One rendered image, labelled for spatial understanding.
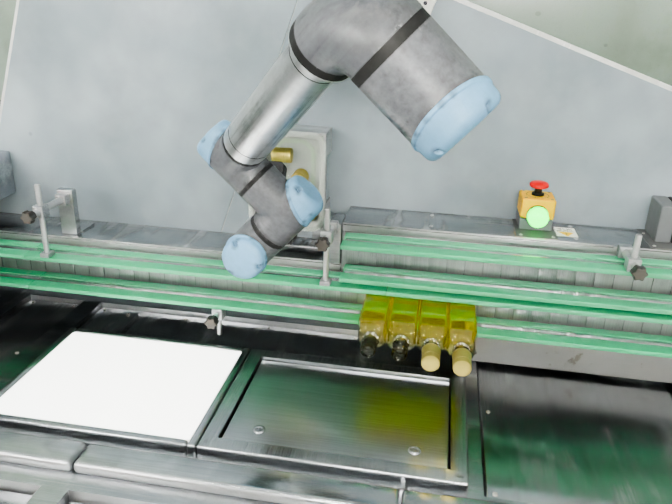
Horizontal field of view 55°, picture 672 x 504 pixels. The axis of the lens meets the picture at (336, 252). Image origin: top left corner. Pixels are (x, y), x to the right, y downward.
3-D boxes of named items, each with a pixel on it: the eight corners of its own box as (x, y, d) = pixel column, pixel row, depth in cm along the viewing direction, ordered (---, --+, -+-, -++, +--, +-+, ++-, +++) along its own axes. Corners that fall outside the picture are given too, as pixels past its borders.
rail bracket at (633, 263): (611, 254, 133) (627, 280, 121) (618, 220, 130) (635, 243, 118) (632, 255, 132) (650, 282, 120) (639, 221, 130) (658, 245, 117)
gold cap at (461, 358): (473, 349, 119) (473, 362, 115) (469, 366, 121) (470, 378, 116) (453, 346, 120) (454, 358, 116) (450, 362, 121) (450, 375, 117)
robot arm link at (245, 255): (275, 260, 106) (242, 291, 109) (291, 237, 116) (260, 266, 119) (241, 227, 105) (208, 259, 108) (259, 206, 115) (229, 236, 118)
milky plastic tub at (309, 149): (258, 214, 156) (248, 226, 148) (257, 121, 148) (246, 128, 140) (330, 220, 154) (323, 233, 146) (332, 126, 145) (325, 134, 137)
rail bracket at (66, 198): (77, 229, 162) (23, 264, 142) (69, 164, 156) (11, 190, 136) (95, 231, 162) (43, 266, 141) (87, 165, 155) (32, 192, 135)
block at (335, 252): (329, 251, 150) (324, 262, 143) (331, 212, 146) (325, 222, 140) (345, 252, 149) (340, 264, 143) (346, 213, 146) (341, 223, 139)
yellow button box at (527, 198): (515, 218, 146) (518, 229, 139) (519, 186, 143) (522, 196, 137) (547, 220, 145) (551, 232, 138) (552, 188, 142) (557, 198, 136)
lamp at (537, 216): (524, 224, 139) (526, 229, 136) (527, 204, 137) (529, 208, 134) (546, 226, 138) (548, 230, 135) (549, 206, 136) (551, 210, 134)
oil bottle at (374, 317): (368, 301, 146) (355, 349, 126) (369, 279, 144) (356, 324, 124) (393, 304, 145) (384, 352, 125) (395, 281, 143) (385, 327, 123)
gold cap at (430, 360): (420, 358, 122) (419, 371, 118) (422, 342, 120) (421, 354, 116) (439, 360, 121) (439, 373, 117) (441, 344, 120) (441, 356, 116)
